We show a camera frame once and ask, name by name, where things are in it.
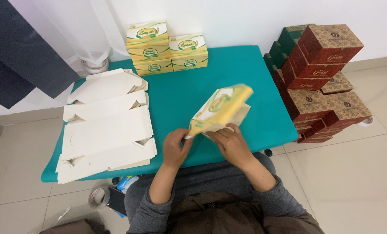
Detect yellow green snack box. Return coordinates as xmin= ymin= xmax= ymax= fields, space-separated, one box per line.
xmin=168 ymin=33 xmax=209 ymax=72
xmin=126 ymin=20 xmax=172 ymax=63
xmin=133 ymin=58 xmax=174 ymax=76

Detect white sheer curtain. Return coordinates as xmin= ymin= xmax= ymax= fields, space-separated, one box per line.
xmin=8 ymin=0 xmax=130 ymax=67

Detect stack of white cardboard blanks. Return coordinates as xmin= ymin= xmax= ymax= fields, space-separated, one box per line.
xmin=55 ymin=68 xmax=158 ymax=185

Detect teal padded table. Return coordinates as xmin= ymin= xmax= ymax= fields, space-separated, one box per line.
xmin=41 ymin=45 xmax=299 ymax=183

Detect black phone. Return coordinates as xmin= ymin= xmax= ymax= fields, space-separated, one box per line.
xmin=106 ymin=187 xmax=128 ymax=216

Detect person's left hand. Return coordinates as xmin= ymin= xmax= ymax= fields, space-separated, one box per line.
xmin=163 ymin=128 xmax=194 ymax=170

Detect person's right hand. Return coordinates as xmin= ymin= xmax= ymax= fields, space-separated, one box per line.
xmin=207 ymin=123 xmax=256 ymax=170

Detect grey trousers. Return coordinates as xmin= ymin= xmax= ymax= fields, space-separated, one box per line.
xmin=125 ymin=152 xmax=277 ymax=225

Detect stack of red brown boxes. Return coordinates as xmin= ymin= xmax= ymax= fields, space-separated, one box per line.
xmin=272 ymin=24 xmax=373 ymax=144

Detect clear packing tape roll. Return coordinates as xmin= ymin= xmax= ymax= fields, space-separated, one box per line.
xmin=88 ymin=187 xmax=111 ymax=209

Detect clear plastic wrap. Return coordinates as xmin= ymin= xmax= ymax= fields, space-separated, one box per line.
xmin=46 ymin=206 xmax=73 ymax=228

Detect half-folded yellow snack box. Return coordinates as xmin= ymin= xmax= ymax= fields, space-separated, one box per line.
xmin=184 ymin=83 xmax=254 ymax=141

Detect brown garment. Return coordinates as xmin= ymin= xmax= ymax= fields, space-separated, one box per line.
xmin=166 ymin=191 xmax=326 ymax=234

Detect green printed box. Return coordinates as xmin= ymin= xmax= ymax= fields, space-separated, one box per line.
xmin=278 ymin=24 xmax=316 ymax=56
xmin=263 ymin=53 xmax=278 ymax=76
xmin=269 ymin=41 xmax=289 ymax=69

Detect blue white packet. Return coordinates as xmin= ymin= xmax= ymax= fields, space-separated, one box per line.
xmin=116 ymin=175 xmax=139 ymax=194

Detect dark blue curtain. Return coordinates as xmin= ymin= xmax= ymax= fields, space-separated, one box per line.
xmin=0 ymin=0 xmax=81 ymax=110

